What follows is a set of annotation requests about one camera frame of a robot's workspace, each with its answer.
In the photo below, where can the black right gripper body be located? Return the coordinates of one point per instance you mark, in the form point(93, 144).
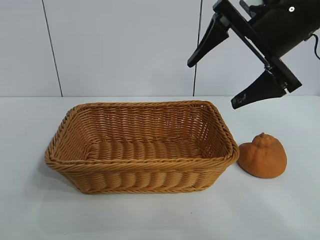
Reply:
point(282, 30)

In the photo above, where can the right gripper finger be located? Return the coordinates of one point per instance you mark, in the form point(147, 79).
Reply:
point(212, 37)
point(263, 90)

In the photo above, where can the bumpy orange fruit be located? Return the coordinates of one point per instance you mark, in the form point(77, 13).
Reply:
point(265, 160)

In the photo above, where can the woven wicker basket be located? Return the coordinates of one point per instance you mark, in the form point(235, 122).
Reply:
point(150, 175)

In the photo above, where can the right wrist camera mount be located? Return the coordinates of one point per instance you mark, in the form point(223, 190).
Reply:
point(255, 7)

